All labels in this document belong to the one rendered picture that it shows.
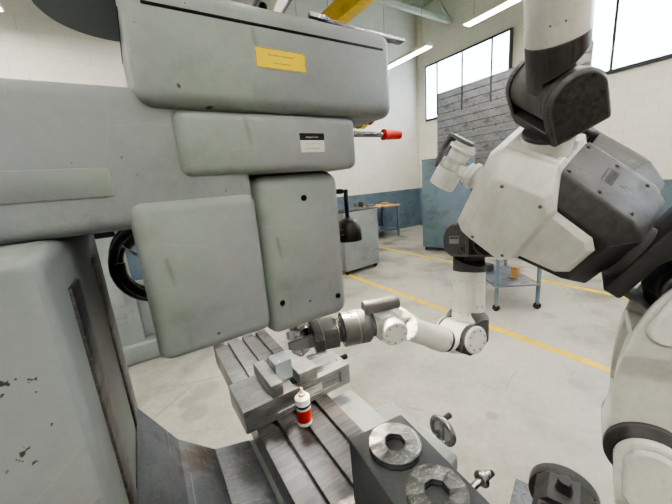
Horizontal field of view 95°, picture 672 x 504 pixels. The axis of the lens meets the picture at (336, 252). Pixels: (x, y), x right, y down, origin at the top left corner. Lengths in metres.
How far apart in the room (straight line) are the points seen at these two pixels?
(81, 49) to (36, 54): 0.62
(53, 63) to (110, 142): 7.00
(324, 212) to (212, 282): 0.26
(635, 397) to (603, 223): 0.37
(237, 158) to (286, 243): 0.18
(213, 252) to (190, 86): 0.25
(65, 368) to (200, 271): 0.20
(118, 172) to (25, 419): 0.31
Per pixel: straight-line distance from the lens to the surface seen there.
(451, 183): 0.83
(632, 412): 0.93
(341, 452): 0.90
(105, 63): 7.52
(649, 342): 0.83
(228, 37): 0.59
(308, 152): 0.61
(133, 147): 0.55
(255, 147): 0.57
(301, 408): 0.93
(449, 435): 1.39
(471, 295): 0.96
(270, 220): 0.59
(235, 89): 0.57
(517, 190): 0.70
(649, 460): 0.93
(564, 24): 0.65
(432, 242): 6.90
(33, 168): 0.55
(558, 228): 0.73
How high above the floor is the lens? 1.61
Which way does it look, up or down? 13 degrees down
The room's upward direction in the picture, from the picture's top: 5 degrees counter-clockwise
